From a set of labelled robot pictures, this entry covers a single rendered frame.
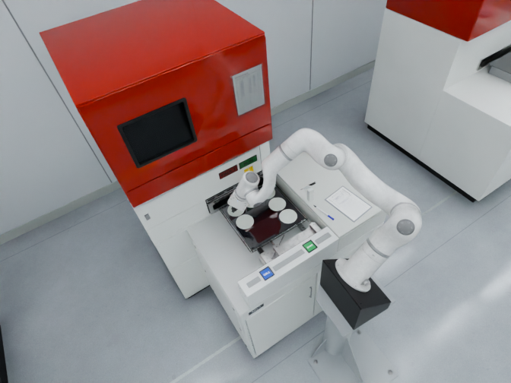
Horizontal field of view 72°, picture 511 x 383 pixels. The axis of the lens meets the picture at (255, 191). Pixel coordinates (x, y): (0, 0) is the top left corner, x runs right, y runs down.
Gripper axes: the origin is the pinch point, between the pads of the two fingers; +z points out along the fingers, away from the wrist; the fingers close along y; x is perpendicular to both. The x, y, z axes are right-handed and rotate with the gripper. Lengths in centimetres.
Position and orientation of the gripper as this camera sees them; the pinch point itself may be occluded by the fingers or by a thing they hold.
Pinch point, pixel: (234, 208)
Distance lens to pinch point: 193.4
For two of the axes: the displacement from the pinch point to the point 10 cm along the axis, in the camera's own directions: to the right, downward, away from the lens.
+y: 9.0, 4.3, 0.7
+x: 3.1, -7.5, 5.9
